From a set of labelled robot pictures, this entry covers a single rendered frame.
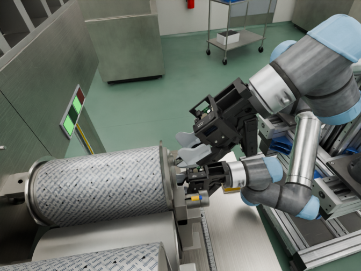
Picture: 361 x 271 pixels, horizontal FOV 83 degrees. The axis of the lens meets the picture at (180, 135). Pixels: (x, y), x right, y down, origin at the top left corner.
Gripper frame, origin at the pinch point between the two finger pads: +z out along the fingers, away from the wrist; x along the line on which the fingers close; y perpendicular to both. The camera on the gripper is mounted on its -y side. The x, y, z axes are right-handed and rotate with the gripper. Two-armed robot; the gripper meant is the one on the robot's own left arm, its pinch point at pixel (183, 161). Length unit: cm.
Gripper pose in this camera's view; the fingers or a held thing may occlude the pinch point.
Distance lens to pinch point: 45.6
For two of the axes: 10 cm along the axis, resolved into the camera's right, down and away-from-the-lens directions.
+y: -6.9, -4.6, -5.6
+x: 1.2, 6.9, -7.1
